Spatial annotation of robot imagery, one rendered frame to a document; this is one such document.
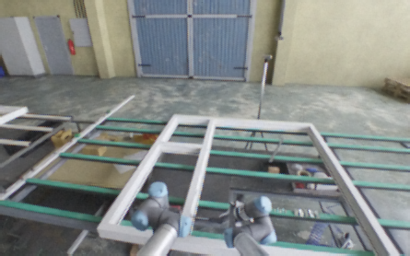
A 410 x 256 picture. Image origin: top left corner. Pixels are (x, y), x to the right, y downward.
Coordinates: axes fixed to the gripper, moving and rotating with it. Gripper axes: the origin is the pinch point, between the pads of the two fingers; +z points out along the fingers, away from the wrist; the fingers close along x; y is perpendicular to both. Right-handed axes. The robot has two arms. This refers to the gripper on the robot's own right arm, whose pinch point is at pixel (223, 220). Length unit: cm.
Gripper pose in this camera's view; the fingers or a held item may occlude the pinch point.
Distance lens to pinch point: 122.1
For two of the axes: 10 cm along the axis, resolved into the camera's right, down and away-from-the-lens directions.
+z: -5.6, 5.3, 6.3
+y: -8.1, -4.9, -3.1
